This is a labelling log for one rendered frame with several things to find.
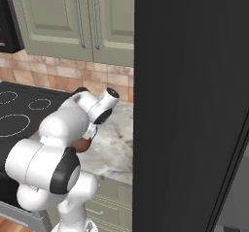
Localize green cupboard door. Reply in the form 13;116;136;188
7;0;95;63
85;0;135;68

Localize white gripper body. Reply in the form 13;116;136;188
82;123;98;142

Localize green drawer front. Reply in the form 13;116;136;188
85;175;133;232

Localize grey drawer handle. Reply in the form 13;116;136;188
86;208;105;216

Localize black fridge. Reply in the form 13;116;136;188
131;0;249;232

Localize black microwave oven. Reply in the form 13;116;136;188
0;0;25;54

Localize grey oven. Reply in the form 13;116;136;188
0;171;53;232

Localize black hob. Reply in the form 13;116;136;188
0;81;73;176

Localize grey cupboard handle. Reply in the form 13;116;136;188
90;0;103;51
75;0;88;50

